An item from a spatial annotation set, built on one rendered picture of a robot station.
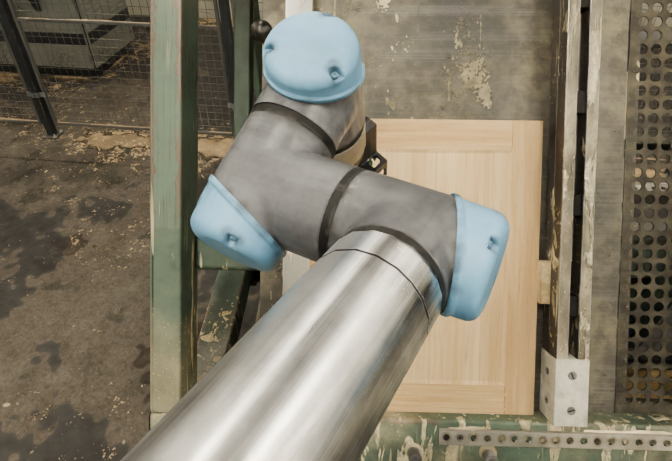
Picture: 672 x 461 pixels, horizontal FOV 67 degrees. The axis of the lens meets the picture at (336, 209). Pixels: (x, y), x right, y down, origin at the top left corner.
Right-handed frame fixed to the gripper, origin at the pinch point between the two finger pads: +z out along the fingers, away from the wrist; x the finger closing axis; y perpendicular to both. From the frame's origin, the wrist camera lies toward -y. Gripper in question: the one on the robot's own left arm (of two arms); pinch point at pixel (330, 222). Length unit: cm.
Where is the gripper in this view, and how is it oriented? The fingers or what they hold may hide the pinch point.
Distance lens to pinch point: 69.4
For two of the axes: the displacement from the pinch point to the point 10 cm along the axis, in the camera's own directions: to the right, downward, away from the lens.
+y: 7.2, -6.6, 2.0
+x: -6.9, -6.6, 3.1
